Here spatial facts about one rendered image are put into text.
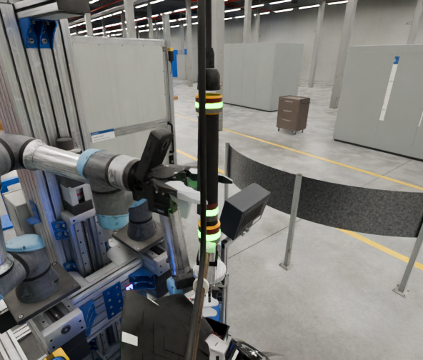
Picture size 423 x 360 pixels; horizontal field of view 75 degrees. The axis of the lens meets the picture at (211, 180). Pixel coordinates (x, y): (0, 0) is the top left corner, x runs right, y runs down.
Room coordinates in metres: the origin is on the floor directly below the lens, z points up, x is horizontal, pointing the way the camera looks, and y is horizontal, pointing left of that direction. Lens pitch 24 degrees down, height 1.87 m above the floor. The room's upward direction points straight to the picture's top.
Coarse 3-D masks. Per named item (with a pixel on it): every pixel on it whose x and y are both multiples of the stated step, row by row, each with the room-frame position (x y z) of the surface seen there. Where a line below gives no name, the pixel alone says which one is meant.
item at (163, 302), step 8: (168, 296) 0.67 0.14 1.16; (176, 296) 0.67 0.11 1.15; (184, 296) 0.68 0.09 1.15; (160, 304) 0.62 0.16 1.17; (168, 304) 0.62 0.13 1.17; (176, 304) 0.62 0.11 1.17; (184, 304) 0.63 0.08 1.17; (192, 304) 0.63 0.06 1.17; (176, 312) 0.59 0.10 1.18; (184, 312) 0.59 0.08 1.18; (184, 320) 0.55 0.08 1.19; (200, 328) 0.52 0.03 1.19; (208, 328) 0.53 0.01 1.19
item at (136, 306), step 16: (128, 304) 0.38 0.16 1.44; (144, 304) 0.41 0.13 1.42; (128, 320) 0.35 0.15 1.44; (144, 320) 0.37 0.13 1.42; (160, 320) 0.39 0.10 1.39; (176, 320) 0.41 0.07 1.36; (144, 336) 0.34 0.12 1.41; (160, 336) 0.36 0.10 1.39; (176, 336) 0.38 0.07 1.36; (128, 352) 0.30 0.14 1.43; (144, 352) 0.31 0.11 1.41; (160, 352) 0.33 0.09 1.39; (176, 352) 0.35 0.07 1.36; (208, 352) 0.39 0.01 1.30
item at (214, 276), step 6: (198, 252) 0.43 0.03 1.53; (210, 252) 0.40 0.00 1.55; (216, 252) 0.43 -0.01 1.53; (198, 258) 0.41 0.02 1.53; (210, 258) 0.40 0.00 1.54; (216, 258) 0.41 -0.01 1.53; (198, 264) 0.41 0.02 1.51; (210, 264) 0.41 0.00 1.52; (216, 264) 0.41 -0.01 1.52; (222, 264) 0.47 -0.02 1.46; (198, 270) 0.45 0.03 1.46; (210, 270) 0.42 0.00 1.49; (222, 270) 0.45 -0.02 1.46; (210, 276) 0.42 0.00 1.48; (216, 276) 0.43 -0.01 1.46; (222, 276) 0.44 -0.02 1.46; (210, 282) 0.42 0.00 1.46; (216, 282) 0.43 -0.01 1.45
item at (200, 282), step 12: (204, 0) 0.37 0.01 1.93; (204, 12) 0.37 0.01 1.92; (204, 24) 0.37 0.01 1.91; (204, 36) 0.37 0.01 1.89; (204, 48) 0.37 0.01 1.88; (204, 60) 0.37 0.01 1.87; (204, 72) 0.37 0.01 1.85; (204, 84) 0.37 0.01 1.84; (204, 96) 0.37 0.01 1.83; (204, 108) 0.37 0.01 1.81; (204, 120) 0.37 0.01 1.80; (204, 132) 0.37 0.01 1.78; (204, 144) 0.37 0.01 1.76; (204, 156) 0.37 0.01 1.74; (204, 168) 0.37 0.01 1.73; (204, 180) 0.37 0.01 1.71; (204, 192) 0.36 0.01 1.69; (204, 204) 0.36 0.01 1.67; (204, 216) 0.36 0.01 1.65; (204, 228) 0.36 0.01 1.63; (204, 240) 0.36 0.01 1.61; (204, 252) 0.35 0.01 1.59; (204, 264) 0.34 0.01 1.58; (204, 288) 0.32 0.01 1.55; (192, 312) 0.27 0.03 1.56; (192, 324) 0.25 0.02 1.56; (192, 336) 0.23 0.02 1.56; (192, 348) 0.22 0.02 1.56
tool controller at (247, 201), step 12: (240, 192) 1.23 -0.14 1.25; (252, 192) 1.25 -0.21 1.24; (264, 192) 1.27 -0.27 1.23; (228, 204) 1.13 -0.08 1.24; (240, 204) 1.13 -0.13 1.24; (252, 204) 1.15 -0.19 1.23; (264, 204) 1.26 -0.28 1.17; (228, 216) 1.13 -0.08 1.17; (240, 216) 1.09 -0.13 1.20; (252, 216) 1.18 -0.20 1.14; (228, 228) 1.13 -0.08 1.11; (240, 228) 1.11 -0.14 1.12
